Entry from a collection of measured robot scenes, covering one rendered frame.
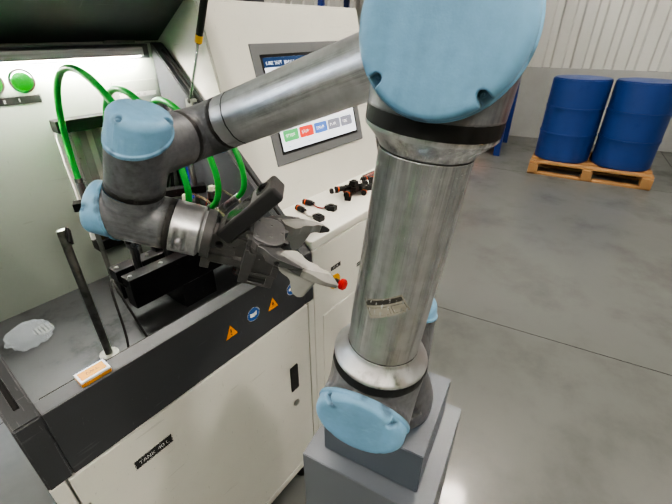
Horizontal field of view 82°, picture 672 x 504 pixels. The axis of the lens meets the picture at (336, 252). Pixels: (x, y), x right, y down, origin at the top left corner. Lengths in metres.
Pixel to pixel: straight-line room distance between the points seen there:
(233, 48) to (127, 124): 0.75
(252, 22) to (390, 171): 1.00
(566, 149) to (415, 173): 4.93
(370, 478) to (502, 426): 1.24
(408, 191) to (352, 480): 0.57
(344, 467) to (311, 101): 0.61
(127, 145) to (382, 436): 0.45
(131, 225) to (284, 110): 0.25
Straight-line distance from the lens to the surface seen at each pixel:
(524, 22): 0.29
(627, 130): 5.22
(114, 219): 0.58
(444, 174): 0.33
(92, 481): 0.96
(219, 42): 1.20
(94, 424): 0.88
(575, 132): 5.21
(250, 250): 0.58
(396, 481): 0.78
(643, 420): 2.28
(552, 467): 1.93
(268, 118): 0.54
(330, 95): 0.49
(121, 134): 0.51
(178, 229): 0.57
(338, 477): 0.81
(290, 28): 1.40
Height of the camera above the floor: 1.48
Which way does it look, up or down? 30 degrees down
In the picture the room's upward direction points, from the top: straight up
